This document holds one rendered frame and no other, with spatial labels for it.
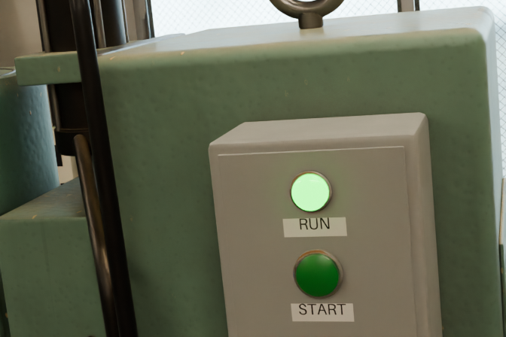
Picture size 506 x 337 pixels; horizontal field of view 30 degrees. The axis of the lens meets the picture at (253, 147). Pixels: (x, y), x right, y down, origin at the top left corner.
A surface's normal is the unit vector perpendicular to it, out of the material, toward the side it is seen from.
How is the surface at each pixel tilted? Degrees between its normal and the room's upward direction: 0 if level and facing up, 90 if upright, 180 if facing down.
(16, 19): 90
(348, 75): 90
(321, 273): 88
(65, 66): 90
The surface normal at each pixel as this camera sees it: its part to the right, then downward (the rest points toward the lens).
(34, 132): 0.94, -0.04
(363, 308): -0.26, 0.19
